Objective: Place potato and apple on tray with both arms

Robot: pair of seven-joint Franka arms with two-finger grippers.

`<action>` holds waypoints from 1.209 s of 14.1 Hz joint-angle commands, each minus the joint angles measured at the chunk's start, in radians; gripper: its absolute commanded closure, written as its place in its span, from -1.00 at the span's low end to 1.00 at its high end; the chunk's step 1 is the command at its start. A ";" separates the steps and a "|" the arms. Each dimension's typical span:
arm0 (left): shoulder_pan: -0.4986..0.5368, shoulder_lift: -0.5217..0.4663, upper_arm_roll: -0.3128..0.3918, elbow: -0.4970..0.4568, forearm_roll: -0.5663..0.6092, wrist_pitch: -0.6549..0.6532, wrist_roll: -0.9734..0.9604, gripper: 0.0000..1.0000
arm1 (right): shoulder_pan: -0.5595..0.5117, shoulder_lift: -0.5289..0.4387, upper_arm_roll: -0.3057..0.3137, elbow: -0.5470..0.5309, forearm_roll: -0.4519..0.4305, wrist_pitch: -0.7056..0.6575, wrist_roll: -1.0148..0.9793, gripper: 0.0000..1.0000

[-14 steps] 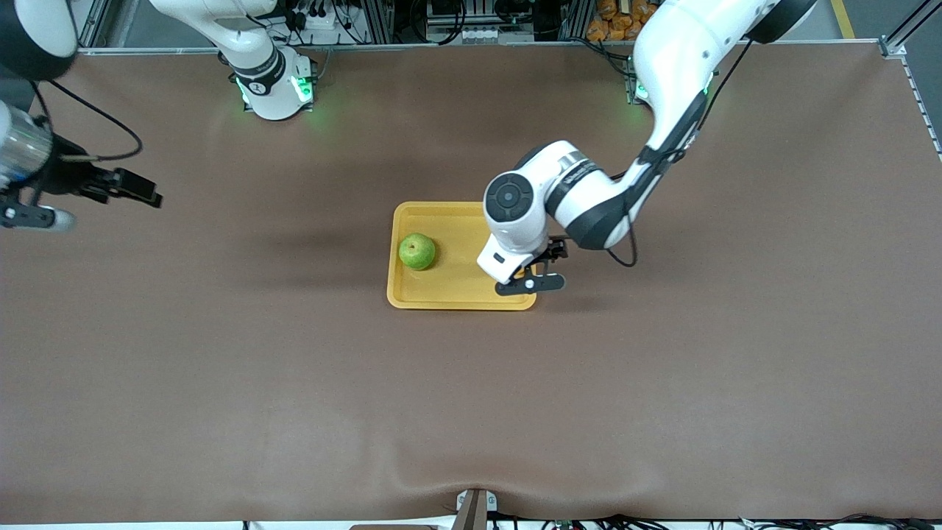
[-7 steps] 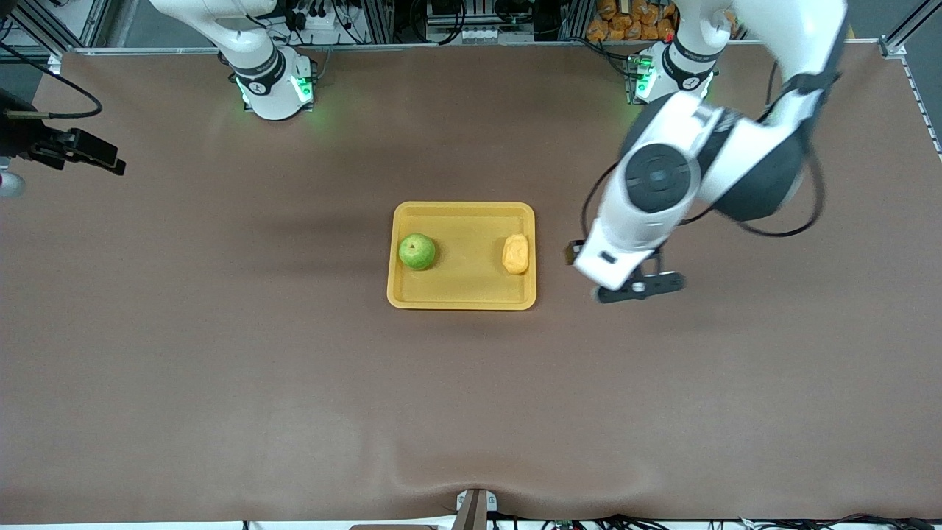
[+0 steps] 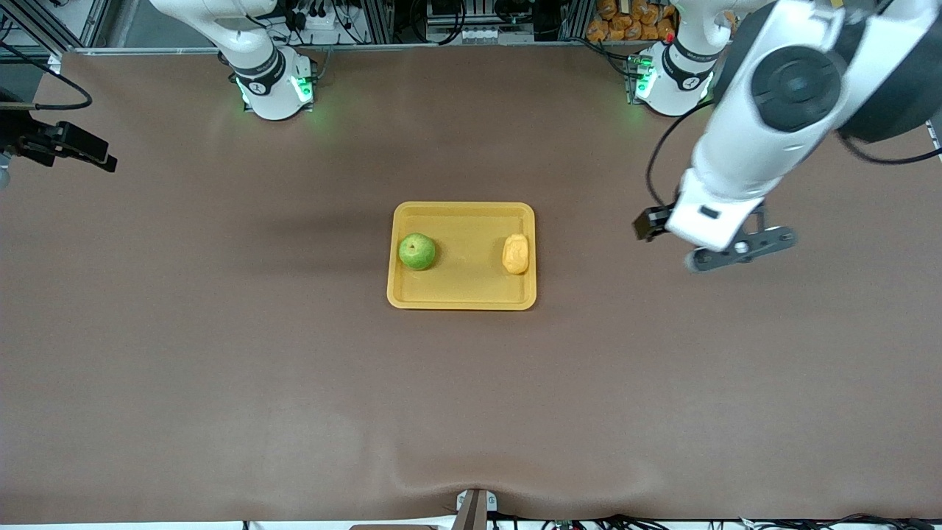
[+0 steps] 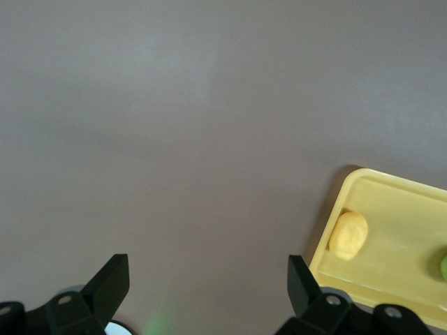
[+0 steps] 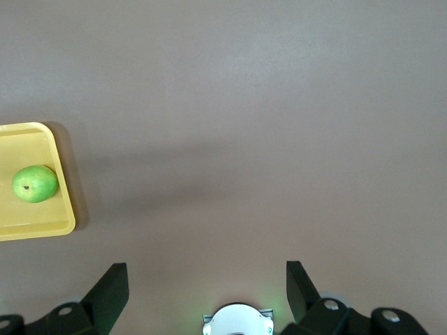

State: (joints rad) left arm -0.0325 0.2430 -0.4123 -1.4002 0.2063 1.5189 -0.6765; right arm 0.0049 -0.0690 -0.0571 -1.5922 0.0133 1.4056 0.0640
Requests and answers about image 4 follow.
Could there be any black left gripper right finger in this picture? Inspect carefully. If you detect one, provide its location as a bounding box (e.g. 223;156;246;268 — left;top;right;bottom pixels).
274;254;436;335

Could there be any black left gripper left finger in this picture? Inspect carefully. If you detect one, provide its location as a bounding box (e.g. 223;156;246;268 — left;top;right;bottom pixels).
0;253;131;335

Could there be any yellow potato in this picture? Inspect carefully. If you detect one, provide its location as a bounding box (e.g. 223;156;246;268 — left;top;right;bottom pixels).
328;211;369;262

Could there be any yellow plastic tray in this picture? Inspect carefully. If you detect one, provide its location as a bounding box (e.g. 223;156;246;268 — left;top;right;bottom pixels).
309;167;447;329

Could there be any brown table mat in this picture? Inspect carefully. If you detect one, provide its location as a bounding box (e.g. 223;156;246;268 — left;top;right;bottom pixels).
0;0;447;335

